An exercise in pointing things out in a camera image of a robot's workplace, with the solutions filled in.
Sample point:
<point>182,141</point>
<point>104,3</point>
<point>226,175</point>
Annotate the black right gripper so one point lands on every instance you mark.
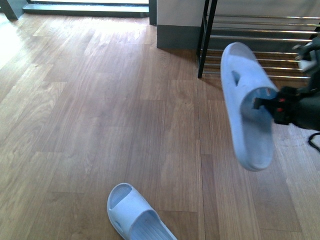
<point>299,106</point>

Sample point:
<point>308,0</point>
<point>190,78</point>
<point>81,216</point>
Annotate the light blue slide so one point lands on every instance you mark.
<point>133,217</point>
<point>243,80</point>

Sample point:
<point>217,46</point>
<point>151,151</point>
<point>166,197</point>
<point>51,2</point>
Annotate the black metal shoe rack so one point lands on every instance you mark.
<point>271,32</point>

